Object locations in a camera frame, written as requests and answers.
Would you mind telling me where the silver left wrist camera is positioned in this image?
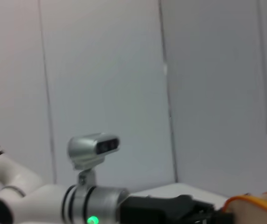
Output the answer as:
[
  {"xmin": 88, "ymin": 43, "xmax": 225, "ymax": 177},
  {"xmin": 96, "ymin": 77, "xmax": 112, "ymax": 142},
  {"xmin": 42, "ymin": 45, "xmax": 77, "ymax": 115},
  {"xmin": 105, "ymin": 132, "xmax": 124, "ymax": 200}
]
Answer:
[{"xmin": 67, "ymin": 133, "xmax": 120, "ymax": 187}]

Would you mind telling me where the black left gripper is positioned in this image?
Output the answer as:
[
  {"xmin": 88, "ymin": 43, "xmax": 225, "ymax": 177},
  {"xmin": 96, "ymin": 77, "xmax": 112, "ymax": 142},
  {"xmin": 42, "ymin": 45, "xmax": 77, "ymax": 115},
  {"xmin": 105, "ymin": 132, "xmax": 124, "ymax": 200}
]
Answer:
[{"xmin": 121, "ymin": 194, "xmax": 234, "ymax": 224}]

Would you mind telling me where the beige food bag orange trim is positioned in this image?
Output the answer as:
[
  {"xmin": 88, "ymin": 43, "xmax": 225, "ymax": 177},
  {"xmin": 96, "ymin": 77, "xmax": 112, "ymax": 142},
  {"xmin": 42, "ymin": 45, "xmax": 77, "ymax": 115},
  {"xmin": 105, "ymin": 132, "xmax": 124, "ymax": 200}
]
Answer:
[{"xmin": 219, "ymin": 191, "xmax": 267, "ymax": 224}]

